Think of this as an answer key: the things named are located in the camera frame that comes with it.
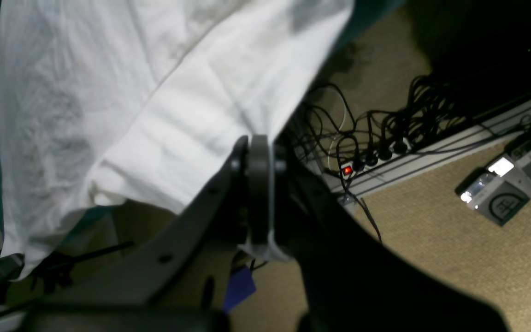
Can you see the white T-shirt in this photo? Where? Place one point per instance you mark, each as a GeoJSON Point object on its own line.
{"type": "Point", "coordinates": [103, 101]}

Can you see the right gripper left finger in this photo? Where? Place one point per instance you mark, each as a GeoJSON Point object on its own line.
{"type": "Point", "coordinates": [174, 283]}

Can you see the black power strip red switch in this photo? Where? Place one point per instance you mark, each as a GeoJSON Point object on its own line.
{"type": "Point", "coordinates": [373, 157]}

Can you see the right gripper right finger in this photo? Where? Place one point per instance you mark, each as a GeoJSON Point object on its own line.
{"type": "Point", "coordinates": [352, 282]}

